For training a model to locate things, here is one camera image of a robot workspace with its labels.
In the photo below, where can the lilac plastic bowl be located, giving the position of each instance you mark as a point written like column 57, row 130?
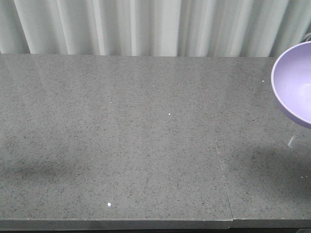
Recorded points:
column 291, row 83

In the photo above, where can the white pleated curtain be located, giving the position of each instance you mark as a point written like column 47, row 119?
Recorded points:
column 198, row 28

